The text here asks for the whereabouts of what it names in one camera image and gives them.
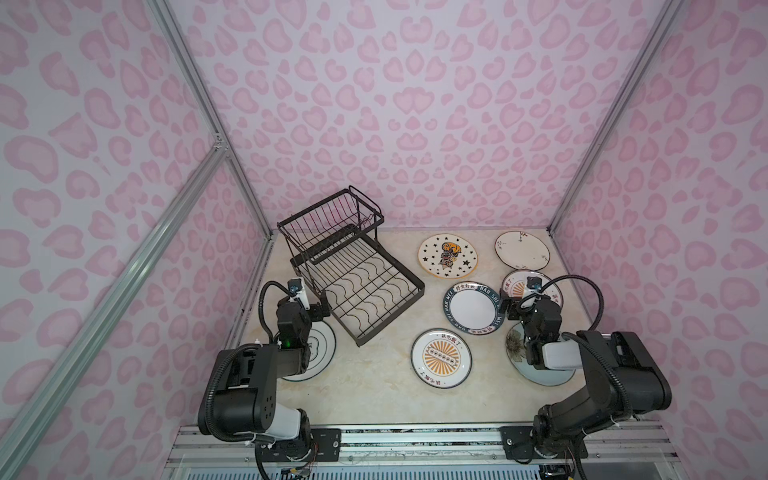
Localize aluminium frame post left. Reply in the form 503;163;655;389
147;0;273;240

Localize light green flower plate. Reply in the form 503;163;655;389
505;322;575;387

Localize aluminium frame post right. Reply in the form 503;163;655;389
547;0;688;237

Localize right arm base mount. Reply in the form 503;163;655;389
499;425;589;464

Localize aluminium frame post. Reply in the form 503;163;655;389
547;0;688;237
147;0;273;240

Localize white plate dark blue rim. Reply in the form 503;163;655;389
442;281;504;336

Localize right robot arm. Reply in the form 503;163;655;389
502;294;672;458

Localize white plate black rings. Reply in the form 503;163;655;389
281;319;337;383

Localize white plate brown rim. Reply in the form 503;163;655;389
494;231;551;271

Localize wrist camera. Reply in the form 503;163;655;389
287;278;310;310
524;276;545;295

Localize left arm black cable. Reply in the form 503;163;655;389
257;280;295;344

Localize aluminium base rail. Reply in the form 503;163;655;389
161;421;686;479

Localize cream star cartoon plate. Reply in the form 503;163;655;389
417;233;479;280

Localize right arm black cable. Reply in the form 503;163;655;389
527;274;606;332

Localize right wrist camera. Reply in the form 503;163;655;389
524;276;545;295

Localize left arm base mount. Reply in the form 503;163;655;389
255;427;342;463

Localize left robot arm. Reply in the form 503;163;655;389
198;300;330;453

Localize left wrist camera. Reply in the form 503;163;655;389
287;278;310;310

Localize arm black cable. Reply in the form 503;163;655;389
257;280;295;344
527;274;606;332

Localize aluminium frame diagonal beam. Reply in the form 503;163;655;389
1;145;227;479

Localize black wire dish rack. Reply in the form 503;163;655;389
277;186;425;347

